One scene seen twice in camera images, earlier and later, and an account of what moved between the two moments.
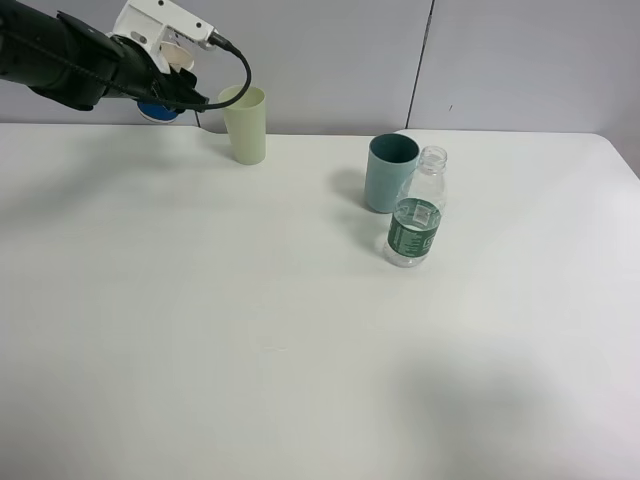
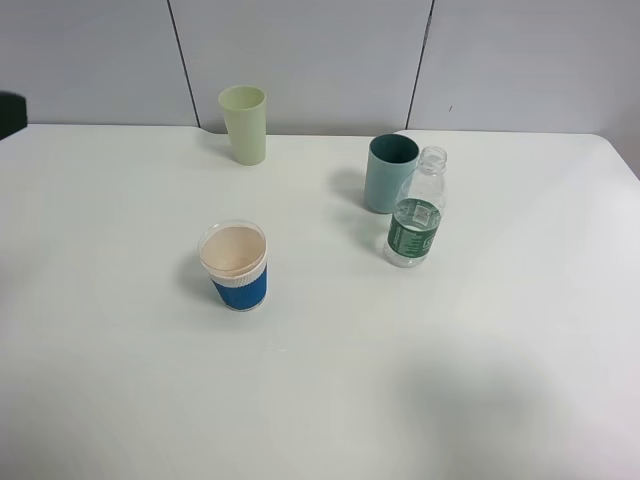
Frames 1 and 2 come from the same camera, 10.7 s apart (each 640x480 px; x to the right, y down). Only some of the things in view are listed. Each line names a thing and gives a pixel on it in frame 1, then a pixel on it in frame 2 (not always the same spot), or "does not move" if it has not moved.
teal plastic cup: x=391 y=161 does not move
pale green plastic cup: x=246 y=123 does not move
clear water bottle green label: x=414 y=224 does not move
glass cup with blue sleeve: x=178 y=58 -> x=234 y=255
